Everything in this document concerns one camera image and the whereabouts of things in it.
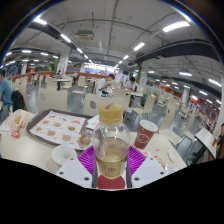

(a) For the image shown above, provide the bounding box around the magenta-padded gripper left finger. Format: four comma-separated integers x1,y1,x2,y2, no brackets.
54,145,99,188

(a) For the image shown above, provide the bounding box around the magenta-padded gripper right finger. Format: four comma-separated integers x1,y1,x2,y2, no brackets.
126,145,169,189

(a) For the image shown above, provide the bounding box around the clear bottle with tan cap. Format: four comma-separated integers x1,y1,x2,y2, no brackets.
91,102,132,180

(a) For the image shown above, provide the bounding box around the white patterned mug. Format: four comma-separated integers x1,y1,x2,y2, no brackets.
51,144,78,168

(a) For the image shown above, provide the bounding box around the crumpled white tissue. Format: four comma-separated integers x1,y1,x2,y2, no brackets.
166,149,177,163

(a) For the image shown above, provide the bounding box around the red paper cup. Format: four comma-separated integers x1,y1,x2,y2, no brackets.
133,119,159,150

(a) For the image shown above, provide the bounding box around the brown food tray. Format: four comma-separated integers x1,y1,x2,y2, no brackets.
26,109,96,151

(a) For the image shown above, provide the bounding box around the white paper napkin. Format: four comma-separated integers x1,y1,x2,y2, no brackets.
85,114,101,131

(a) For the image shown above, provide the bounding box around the group of beige chairs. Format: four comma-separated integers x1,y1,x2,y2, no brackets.
9,74,214,144

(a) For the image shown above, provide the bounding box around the white neighbouring table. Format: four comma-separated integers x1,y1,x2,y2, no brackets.
191,127,219,164

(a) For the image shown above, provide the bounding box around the paper food bag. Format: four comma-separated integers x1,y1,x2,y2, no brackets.
7,109,29,139

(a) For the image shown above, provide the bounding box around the beige chair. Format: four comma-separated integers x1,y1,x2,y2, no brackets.
83,93,131,118
36,87,69,114

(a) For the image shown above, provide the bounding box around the person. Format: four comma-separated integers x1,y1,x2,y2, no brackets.
0,68,14,123
96,73,117,98
123,76,141,108
214,122,224,160

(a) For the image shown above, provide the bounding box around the black backpack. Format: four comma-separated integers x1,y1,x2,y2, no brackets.
10,89,26,113

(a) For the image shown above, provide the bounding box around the ceiling air conditioner unit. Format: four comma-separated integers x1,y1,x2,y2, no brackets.
73,29,95,43

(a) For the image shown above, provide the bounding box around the group of ceiling lights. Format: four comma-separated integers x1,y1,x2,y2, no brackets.
4,16,223,104

